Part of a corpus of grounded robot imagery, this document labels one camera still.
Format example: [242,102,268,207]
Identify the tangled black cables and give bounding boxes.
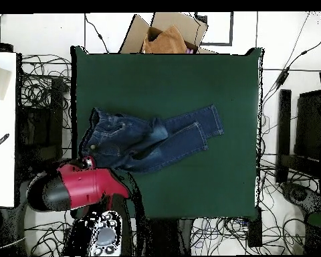
[23,219,73,256]
[191,160,307,255]
[19,54,72,131]

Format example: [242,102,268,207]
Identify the thin black floor cable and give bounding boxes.
[84,13,110,54]

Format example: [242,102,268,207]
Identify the black metal stand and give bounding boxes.
[15,77,68,172]

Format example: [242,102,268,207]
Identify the dark green table cloth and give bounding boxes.
[70,46,263,220]

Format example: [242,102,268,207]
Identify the grey chair base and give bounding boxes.
[280,181,321,218]

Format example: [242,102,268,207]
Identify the black cable with connector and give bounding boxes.
[261,31,321,113]

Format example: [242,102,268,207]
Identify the blue denim jeans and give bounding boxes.
[78,103,225,173]

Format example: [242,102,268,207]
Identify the brown cardboard box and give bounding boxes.
[118,11,217,54]

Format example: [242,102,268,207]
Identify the black box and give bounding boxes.
[0,41,14,53]

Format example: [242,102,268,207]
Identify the white side table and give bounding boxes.
[0,51,17,208]

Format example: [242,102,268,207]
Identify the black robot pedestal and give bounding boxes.
[146,218,193,256]

